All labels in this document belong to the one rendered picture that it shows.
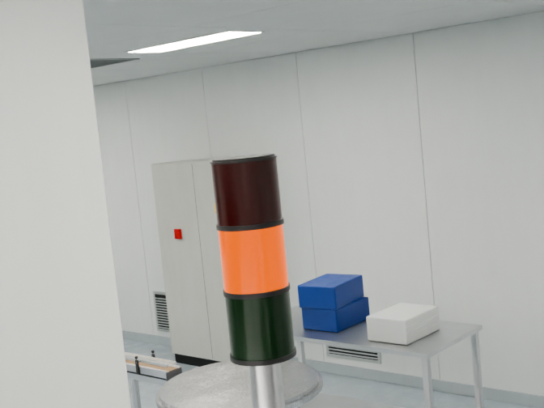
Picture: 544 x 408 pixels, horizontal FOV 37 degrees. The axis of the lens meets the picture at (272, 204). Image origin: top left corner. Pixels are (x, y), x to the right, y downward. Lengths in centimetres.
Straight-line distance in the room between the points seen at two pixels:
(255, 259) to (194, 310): 758
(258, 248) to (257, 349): 7
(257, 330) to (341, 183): 662
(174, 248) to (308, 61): 233
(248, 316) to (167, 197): 757
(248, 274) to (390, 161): 631
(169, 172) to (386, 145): 231
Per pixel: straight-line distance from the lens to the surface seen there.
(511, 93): 634
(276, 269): 60
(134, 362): 537
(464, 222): 661
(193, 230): 795
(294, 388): 452
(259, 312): 60
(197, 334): 822
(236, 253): 59
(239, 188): 58
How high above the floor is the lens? 238
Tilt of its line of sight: 6 degrees down
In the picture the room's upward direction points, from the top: 6 degrees counter-clockwise
